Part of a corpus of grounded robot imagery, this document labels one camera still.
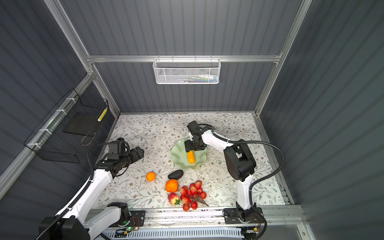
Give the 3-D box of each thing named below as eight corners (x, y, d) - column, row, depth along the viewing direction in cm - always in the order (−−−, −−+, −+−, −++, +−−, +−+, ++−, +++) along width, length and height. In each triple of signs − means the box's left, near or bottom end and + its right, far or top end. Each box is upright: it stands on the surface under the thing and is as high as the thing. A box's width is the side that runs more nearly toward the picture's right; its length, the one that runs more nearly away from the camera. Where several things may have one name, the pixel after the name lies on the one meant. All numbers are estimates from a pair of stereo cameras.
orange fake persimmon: (166, 192, 83) (164, 189, 79) (167, 181, 87) (166, 178, 83) (177, 192, 83) (176, 189, 79) (178, 181, 87) (177, 178, 83)
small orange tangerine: (146, 181, 87) (145, 179, 85) (148, 174, 90) (146, 171, 88) (155, 181, 87) (154, 179, 85) (156, 174, 90) (155, 171, 88)
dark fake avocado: (169, 183, 86) (169, 180, 83) (167, 176, 89) (167, 174, 86) (184, 177, 88) (184, 174, 85) (182, 171, 91) (181, 168, 88)
